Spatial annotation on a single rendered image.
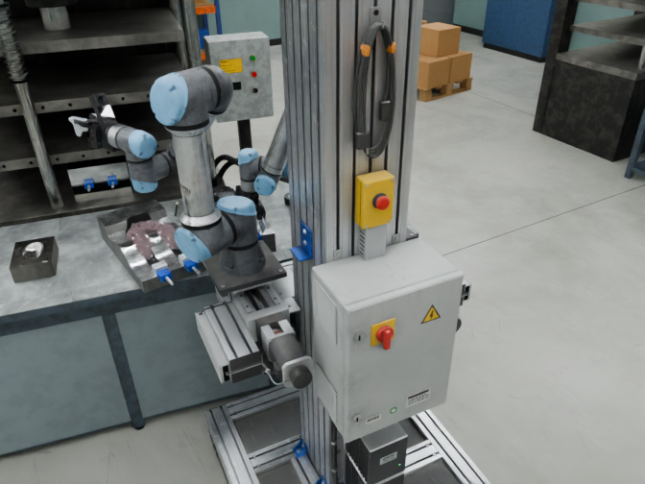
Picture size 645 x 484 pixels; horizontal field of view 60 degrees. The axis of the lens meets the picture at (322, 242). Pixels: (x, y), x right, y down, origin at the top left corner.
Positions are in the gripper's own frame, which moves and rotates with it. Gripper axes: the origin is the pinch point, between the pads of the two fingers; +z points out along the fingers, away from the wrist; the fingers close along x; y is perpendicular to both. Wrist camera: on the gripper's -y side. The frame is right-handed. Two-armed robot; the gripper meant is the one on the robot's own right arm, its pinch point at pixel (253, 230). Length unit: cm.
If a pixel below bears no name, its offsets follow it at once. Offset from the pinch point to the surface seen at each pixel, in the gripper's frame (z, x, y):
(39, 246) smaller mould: 4, -83, -26
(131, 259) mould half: 3.6, -48.2, -1.1
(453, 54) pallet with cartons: 46, 329, -398
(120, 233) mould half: 3, -52, -23
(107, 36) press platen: -64, -42, -82
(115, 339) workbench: 36, -61, 4
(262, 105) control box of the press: -23, 26, -85
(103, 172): -2, -57, -78
